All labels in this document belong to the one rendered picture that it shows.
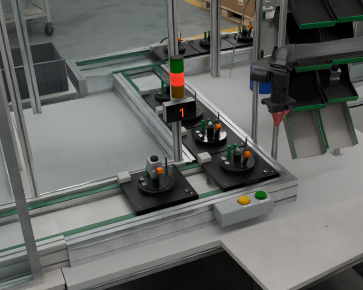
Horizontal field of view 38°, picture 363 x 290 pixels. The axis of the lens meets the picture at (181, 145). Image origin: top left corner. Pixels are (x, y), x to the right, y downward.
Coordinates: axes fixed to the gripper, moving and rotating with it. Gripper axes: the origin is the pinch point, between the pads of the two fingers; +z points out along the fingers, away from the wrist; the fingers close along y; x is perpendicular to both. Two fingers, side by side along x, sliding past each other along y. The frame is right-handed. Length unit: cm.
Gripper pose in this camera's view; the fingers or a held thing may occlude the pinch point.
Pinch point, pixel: (276, 123)
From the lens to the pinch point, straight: 185.6
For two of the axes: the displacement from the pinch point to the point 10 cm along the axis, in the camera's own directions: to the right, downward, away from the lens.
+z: 0.2, 8.6, 5.1
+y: -9.2, 2.1, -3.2
